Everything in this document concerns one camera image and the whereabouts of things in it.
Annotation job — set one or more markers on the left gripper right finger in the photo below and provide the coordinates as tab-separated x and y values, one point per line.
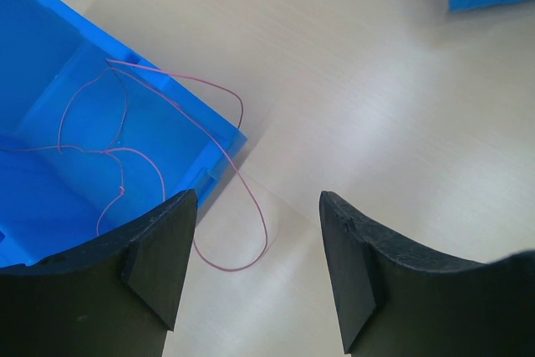
396	297

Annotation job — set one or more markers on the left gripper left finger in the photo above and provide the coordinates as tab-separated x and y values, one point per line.
116	295

